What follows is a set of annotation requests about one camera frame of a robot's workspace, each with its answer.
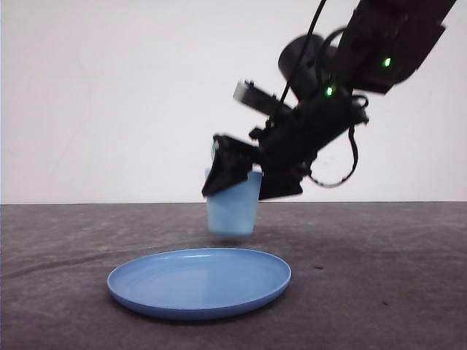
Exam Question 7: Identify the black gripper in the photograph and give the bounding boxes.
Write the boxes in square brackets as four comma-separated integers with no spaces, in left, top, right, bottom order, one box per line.
[201,86,368,201]

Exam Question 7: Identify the mint green plastic spoon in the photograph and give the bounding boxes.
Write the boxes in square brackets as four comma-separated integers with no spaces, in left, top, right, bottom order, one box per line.
[211,142,217,160]

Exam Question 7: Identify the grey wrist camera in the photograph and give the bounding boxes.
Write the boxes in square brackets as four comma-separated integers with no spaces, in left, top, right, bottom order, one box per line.
[233,80,295,119]

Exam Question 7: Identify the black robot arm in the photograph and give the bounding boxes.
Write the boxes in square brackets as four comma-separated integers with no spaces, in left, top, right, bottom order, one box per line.
[202,1,453,200]

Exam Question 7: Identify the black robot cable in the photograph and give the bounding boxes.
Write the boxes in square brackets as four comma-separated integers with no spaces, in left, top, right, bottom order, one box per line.
[279,0,367,189]

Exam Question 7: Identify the light blue plastic cup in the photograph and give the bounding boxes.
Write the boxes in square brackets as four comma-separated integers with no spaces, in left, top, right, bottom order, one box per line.
[206,171,263,236]

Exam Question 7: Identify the blue plastic plate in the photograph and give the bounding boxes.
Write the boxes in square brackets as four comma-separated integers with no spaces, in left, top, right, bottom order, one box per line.
[107,247,292,321]

